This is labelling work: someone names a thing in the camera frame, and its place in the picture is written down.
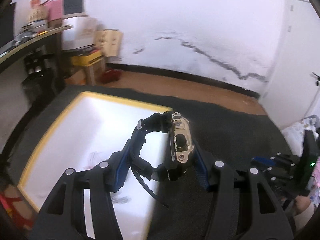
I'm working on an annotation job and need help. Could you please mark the black monitor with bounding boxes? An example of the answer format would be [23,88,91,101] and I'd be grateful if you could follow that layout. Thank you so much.
[0,3,16,48]

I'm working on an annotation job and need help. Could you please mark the yellow white storage box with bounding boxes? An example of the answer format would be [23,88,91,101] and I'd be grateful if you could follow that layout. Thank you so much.
[18,91,168,239]

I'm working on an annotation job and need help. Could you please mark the tan paper bag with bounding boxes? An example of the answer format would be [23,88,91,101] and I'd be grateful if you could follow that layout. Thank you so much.
[94,29,123,57]

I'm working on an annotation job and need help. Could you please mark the dark curved desk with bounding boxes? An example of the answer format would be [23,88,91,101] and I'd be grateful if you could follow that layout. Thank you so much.
[1,25,72,93]

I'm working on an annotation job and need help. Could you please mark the black table mat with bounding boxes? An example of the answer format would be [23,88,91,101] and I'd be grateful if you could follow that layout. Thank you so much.
[9,86,290,239]

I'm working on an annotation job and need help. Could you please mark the pink paper bag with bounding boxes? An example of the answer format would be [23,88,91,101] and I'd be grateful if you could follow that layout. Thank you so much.
[47,0,62,22]

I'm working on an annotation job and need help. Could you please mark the pink string jewelry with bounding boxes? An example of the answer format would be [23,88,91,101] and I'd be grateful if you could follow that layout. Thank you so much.
[84,152,105,170]

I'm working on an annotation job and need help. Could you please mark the red box on floor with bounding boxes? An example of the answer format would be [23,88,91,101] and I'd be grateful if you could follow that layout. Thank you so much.
[100,69,122,83]

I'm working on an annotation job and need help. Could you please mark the yellow stool box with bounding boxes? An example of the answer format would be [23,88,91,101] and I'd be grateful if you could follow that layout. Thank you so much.
[71,49,106,85]

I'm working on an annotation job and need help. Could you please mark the right hand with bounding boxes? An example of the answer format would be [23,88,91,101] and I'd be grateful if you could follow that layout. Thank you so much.
[293,196,315,218]

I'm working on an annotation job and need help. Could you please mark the white door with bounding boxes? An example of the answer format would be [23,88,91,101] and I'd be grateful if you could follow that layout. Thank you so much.
[260,0,319,128]

